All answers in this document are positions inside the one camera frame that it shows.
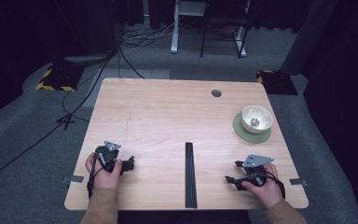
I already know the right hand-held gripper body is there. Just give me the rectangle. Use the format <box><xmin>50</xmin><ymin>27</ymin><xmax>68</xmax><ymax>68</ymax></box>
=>
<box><xmin>241</xmin><ymin>154</ymin><xmax>275</xmax><ymax>188</ymax></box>

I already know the person's right hand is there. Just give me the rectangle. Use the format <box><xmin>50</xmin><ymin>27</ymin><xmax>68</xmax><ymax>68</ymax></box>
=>
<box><xmin>241</xmin><ymin>162</ymin><xmax>285</xmax><ymax>210</ymax></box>

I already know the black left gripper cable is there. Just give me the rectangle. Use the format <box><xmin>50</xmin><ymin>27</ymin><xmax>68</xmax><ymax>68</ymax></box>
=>
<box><xmin>86</xmin><ymin>151</ymin><xmax>103</xmax><ymax>200</ymax></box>

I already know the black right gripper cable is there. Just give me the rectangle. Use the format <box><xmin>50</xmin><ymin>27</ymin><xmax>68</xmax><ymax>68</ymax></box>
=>
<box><xmin>264</xmin><ymin>170</ymin><xmax>286</xmax><ymax>200</ymax></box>

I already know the grey curtain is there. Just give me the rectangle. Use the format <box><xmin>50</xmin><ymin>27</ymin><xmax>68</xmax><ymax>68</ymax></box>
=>
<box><xmin>280</xmin><ymin>0</ymin><xmax>338</xmax><ymax>76</ymax></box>

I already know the black metal chair frame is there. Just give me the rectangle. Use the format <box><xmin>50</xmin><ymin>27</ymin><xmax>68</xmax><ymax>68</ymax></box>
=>
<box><xmin>200</xmin><ymin>0</ymin><xmax>251</xmax><ymax>59</ymax></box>

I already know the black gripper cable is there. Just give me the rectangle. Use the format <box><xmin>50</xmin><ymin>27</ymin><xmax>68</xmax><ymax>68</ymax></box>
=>
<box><xmin>264</xmin><ymin>170</ymin><xmax>286</xmax><ymax>200</ymax></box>
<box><xmin>86</xmin><ymin>151</ymin><xmax>103</xmax><ymax>200</ymax></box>

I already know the black yellow striped base plate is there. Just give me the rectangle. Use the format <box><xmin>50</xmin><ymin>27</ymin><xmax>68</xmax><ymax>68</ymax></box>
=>
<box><xmin>35</xmin><ymin>63</ymin><xmax>85</xmax><ymax>92</ymax></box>
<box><xmin>255</xmin><ymin>69</ymin><xmax>298</xmax><ymax>96</ymax></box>

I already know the grey stand base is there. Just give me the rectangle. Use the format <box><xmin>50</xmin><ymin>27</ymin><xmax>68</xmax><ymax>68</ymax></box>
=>
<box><xmin>63</xmin><ymin>54</ymin><xmax>111</xmax><ymax>65</ymax></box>

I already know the white desk leg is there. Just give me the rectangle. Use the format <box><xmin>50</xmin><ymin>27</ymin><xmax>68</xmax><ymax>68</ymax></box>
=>
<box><xmin>170</xmin><ymin>0</ymin><xmax>181</xmax><ymax>54</ymax></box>
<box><xmin>234</xmin><ymin>26</ymin><xmax>247</xmax><ymax>58</ymax></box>

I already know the white ceramic bowl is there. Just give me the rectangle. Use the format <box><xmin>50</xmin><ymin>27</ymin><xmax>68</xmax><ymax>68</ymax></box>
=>
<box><xmin>241</xmin><ymin>105</ymin><xmax>274</xmax><ymax>134</ymax></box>

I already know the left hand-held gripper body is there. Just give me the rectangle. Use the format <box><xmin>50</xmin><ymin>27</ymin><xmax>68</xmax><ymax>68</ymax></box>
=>
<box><xmin>94</xmin><ymin>140</ymin><xmax>124</xmax><ymax>174</ymax></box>

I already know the grey tape strip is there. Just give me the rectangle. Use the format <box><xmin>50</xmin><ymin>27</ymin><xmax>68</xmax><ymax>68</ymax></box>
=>
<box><xmin>289</xmin><ymin>178</ymin><xmax>309</xmax><ymax>187</ymax></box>
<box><xmin>62</xmin><ymin>175</ymin><xmax>85</xmax><ymax>185</ymax></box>

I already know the long black floor cable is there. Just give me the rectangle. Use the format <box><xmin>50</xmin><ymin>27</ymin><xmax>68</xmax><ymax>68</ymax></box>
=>
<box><xmin>0</xmin><ymin>50</ymin><xmax>116</xmax><ymax>188</ymax></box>

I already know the bundle of floor cables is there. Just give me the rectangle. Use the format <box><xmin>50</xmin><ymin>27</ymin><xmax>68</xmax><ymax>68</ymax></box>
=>
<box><xmin>119</xmin><ymin>22</ymin><xmax>175</xmax><ymax>49</ymax></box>

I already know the green round coaster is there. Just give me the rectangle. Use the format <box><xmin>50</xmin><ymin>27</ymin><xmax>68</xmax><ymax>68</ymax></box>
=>
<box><xmin>232</xmin><ymin>111</ymin><xmax>273</xmax><ymax>145</ymax></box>

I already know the person's left hand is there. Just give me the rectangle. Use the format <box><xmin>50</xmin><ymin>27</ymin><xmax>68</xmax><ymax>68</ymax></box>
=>
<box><xmin>84</xmin><ymin>151</ymin><xmax>123</xmax><ymax>191</ymax></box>

